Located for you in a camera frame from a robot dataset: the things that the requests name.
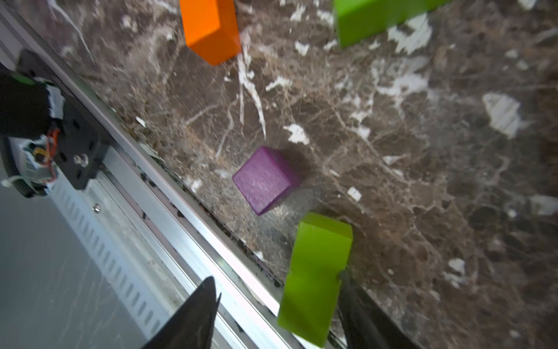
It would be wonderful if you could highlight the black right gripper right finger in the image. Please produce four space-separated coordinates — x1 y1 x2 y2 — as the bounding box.
338 270 418 349

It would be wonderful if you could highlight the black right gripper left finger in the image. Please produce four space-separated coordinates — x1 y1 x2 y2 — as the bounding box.
142 276 221 349

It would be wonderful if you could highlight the green block bottom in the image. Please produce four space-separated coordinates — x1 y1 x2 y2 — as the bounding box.
277 212 353 348

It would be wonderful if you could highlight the green block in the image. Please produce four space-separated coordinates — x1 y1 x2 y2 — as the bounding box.
332 0 447 47
277 212 353 348

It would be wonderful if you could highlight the purple small block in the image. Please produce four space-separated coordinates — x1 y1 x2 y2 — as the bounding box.
232 146 302 216

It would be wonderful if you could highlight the orange block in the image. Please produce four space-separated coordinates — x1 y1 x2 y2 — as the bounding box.
180 0 241 65

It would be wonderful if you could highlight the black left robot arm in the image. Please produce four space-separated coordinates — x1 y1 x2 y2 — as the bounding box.
1 65 65 199

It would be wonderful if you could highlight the aluminium front rail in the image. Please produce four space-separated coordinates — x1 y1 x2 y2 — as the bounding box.
1 4 310 348

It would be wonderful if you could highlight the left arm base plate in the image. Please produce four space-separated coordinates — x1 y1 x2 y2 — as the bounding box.
17 49 110 190

